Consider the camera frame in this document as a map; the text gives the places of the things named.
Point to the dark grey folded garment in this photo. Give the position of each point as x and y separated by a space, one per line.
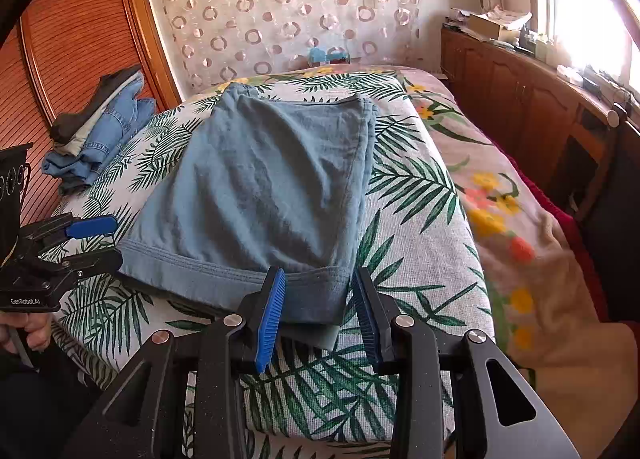
66 124

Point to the palm leaf bed cover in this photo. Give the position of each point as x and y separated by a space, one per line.
415 240

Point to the light grey folded garment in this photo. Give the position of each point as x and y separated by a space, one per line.
74 146

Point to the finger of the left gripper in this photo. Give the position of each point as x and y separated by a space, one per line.
85 265
75 229

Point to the blue item behind bed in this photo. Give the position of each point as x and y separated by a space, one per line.
318 57

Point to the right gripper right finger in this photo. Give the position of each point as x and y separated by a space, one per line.
374 322

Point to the person's left hand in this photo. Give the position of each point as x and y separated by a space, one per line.
38 328

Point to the cardboard box on sideboard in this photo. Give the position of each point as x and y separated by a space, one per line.
490 29

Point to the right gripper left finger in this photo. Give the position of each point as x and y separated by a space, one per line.
261 312

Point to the brown wooden wardrobe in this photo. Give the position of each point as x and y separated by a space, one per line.
52 61

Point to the blue folded jeans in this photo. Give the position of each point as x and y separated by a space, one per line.
124 119

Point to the circle pattern sheer curtain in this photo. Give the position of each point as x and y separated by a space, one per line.
215 41

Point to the grey-blue shorts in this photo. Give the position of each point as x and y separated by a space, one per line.
262 183

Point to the floral pink blanket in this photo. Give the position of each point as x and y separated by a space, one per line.
543 294

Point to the wooden sideboard cabinet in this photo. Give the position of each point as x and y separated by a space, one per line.
576 148

